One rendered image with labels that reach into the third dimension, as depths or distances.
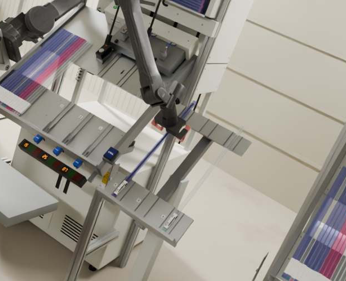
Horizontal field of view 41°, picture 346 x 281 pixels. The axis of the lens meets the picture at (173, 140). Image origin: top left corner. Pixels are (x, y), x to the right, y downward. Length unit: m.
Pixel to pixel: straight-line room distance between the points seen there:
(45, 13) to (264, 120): 3.07
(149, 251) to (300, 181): 2.51
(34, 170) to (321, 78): 2.51
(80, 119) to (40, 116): 0.18
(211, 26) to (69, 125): 0.75
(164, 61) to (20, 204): 0.87
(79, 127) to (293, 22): 2.58
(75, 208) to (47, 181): 0.21
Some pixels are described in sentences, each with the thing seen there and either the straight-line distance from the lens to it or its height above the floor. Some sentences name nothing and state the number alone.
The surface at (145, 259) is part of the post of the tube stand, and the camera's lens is 1.94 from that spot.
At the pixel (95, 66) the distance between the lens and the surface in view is 2.22.
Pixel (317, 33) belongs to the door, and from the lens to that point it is 4.12.
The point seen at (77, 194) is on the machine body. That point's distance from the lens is 2.39.
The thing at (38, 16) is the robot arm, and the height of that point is 1.27.
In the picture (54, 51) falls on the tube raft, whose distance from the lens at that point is 2.32.
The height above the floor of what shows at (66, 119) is 0.79.
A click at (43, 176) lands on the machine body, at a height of 0.34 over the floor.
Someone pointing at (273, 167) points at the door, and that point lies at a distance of 4.27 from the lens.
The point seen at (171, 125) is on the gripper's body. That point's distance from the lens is 1.71.
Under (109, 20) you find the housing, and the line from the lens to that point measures 2.38.
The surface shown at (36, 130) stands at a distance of 2.05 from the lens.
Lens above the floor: 1.52
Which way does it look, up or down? 19 degrees down
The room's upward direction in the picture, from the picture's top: 22 degrees clockwise
